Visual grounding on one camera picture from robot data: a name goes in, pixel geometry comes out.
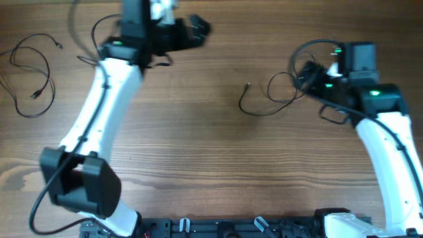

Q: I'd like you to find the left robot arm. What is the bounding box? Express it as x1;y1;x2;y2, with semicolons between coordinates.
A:
40;0;212;237

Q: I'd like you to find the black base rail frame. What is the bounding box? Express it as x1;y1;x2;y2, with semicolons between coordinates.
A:
79;216;374;238

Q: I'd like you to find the camera black cable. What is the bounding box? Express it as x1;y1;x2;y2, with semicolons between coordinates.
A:
289;38;423;212
28;0;113;236

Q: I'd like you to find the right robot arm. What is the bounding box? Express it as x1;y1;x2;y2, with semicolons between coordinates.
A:
289;40;422;237

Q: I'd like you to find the right camera black cable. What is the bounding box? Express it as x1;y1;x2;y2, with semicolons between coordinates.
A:
289;38;423;212

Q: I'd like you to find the left camera black cable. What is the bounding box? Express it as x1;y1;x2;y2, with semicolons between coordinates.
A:
28;0;113;236

